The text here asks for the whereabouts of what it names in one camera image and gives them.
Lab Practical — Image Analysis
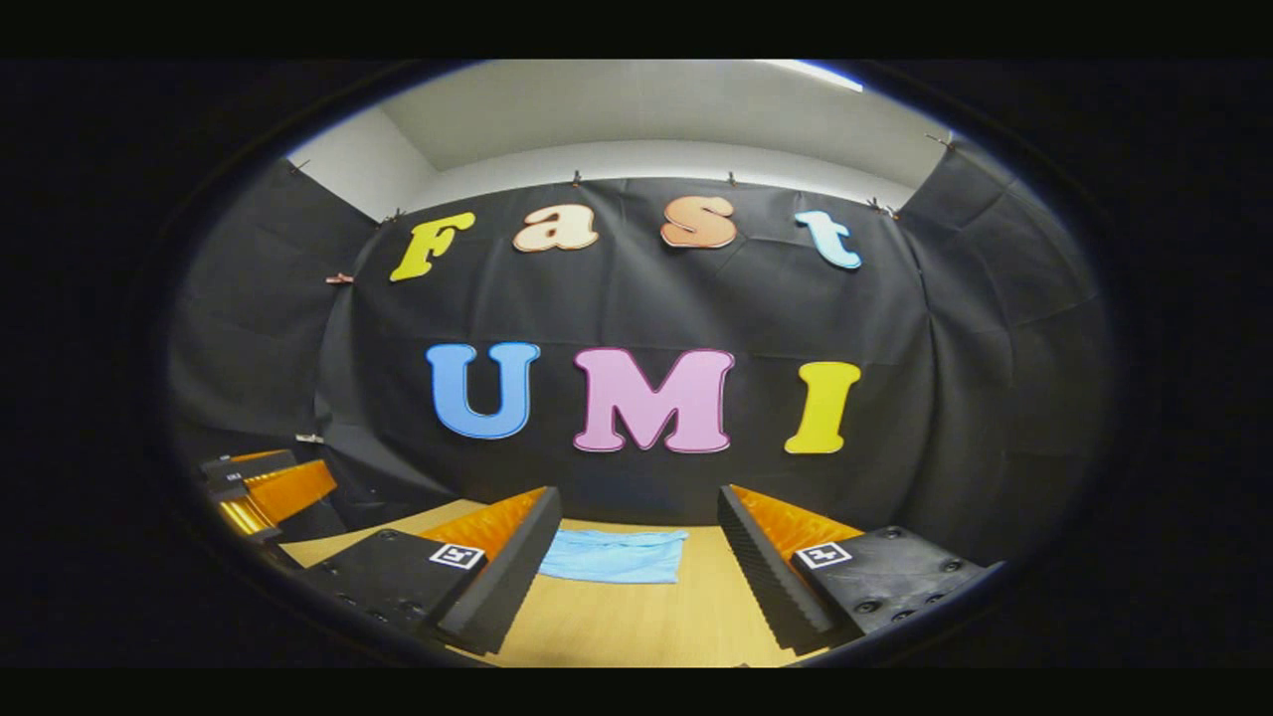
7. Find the black backdrop cloth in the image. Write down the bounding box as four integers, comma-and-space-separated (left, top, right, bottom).
167, 139, 1110, 568

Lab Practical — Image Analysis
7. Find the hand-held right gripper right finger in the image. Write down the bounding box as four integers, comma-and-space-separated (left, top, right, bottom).
716, 484, 1005, 657

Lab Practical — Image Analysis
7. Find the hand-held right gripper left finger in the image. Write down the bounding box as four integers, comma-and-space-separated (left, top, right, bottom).
296, 485, 563, 657

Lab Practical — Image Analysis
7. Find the light blue T-shirt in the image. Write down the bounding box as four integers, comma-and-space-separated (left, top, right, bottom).
537, 528, 689, 585

